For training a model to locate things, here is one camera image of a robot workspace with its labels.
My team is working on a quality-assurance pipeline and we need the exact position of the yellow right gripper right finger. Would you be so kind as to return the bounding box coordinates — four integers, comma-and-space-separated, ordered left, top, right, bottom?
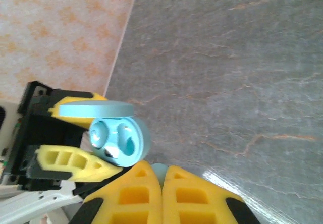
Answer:
163, 165, 261, 224

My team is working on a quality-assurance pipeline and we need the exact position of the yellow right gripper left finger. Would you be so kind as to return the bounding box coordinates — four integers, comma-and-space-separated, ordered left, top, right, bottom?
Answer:
68, 160, 163, 224

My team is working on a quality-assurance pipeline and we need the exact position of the light blue foam cylinder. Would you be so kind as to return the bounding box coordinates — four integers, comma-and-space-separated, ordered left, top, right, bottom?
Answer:
58, 100, 152, 169

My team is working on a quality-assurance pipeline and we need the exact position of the light blue wireless earbud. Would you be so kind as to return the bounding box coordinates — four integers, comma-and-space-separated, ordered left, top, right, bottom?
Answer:
150, 162, 169, 187

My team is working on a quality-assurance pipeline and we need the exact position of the white plastic bracket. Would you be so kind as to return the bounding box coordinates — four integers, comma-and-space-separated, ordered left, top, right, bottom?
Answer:
0, 178, 85, 224

